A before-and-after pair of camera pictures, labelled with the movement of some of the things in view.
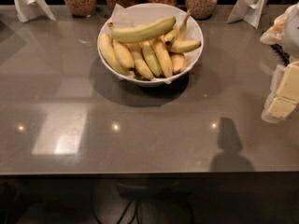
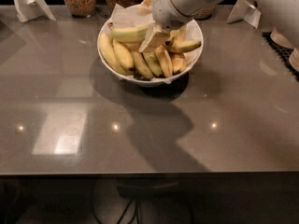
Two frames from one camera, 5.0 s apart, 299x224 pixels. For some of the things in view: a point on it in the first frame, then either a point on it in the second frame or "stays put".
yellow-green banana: x=145 y=32 stays put
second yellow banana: x=123 y=54 stays put
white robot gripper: x=292 y=32 to x=170 y=7
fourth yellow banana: x=151 y=58 stays put
